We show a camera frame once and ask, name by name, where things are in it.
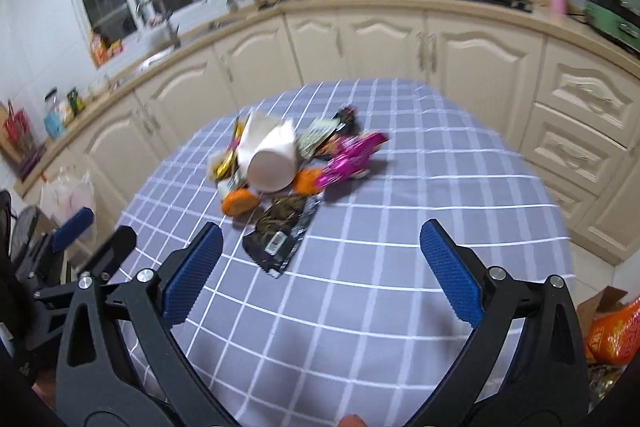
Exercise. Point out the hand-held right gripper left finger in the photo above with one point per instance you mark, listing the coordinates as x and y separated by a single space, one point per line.
192 277

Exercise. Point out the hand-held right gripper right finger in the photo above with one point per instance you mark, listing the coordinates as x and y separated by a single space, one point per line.
452 277

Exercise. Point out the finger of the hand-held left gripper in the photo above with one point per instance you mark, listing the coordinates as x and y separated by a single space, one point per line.
112 247
75 224

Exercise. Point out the black brown snack wrapper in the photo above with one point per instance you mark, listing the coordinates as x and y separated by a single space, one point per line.
280 234

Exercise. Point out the pale yellow packet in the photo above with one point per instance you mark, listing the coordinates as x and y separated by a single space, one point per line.
231 186

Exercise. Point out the gold foil wrapper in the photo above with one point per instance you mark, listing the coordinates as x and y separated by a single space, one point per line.
224 163

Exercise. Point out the pink foil wrapper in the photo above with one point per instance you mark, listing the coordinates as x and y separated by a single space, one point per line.
350 157

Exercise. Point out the small dark wrapper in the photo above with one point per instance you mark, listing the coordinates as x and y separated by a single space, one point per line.
347 117

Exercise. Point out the white plastic bag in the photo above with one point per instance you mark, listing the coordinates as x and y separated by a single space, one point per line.
67 197

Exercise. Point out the grey checkered tablecloth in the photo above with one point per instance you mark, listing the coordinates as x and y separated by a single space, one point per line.
380 257

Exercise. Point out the jar with blue label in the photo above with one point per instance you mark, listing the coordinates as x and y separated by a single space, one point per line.
52 119

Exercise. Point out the red basket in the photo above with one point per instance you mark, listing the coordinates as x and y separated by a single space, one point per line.
20 129

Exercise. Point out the green packet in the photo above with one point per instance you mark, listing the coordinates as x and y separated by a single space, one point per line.
75 102

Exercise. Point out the white bowls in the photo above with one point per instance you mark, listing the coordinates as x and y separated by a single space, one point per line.
97 88

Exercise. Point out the cardboard box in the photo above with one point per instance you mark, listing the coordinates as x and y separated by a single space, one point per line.
607 299

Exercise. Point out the orange plastic bag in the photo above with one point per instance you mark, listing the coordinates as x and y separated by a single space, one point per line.
615 332

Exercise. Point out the tall orange snack packet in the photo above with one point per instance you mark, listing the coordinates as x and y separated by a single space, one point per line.
98 48

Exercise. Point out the small orange snack packet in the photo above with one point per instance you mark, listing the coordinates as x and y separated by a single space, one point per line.
116 48

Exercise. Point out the yellowish printed packet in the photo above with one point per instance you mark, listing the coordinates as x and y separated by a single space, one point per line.
602 379

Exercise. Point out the red packet by faucet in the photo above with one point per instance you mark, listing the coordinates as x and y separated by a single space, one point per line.
157 21

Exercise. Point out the steel faucet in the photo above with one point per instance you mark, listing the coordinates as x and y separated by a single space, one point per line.
167 24

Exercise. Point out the cream kitchen cabinet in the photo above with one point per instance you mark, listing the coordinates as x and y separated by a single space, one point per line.
390 52

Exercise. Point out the green countertop appliance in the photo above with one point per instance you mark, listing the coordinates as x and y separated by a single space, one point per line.
615 12

